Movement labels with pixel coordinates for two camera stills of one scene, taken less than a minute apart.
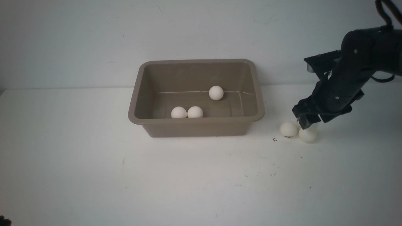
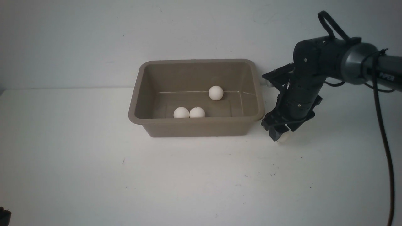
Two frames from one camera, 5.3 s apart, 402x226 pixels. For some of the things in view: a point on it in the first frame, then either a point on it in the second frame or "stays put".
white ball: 216,92 stays put
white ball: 179,112 stays put
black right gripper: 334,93 -> 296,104
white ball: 195,112 stays put
